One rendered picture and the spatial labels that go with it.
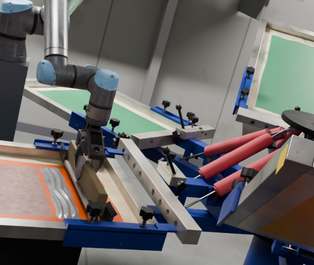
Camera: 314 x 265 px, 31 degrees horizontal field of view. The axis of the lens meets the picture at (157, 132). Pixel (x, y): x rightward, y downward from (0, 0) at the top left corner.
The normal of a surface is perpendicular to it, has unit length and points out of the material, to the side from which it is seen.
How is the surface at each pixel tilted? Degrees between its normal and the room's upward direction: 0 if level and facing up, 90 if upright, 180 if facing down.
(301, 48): 32
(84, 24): 90
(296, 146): 58
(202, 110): 90
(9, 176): 0
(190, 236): 90
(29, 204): 0
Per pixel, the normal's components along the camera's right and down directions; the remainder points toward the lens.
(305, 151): 0.00, -0.27
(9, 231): 0.33, 0.37
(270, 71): 0.14, -0.64
